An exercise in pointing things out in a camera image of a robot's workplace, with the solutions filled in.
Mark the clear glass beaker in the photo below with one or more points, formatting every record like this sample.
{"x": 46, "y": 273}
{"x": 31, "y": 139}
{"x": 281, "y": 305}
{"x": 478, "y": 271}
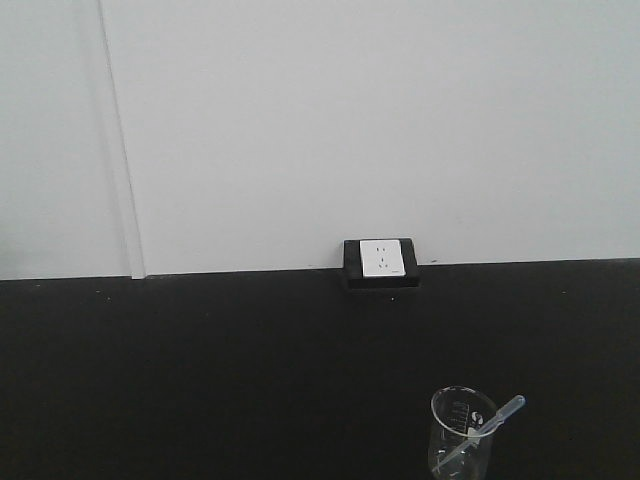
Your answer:
{"x": 459, "y": 440}

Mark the white wall power socket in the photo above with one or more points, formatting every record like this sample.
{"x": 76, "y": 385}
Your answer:
{"x": 381, "y": 258}

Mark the black socket housing box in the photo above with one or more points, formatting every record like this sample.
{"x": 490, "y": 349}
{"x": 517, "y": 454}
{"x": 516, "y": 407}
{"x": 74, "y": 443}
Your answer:
{"x": 352, "y": 270}

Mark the transparent plastic pipette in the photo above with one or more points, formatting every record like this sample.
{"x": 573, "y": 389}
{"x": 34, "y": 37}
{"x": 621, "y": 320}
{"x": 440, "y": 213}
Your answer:
{"x": 492, "y": 418}

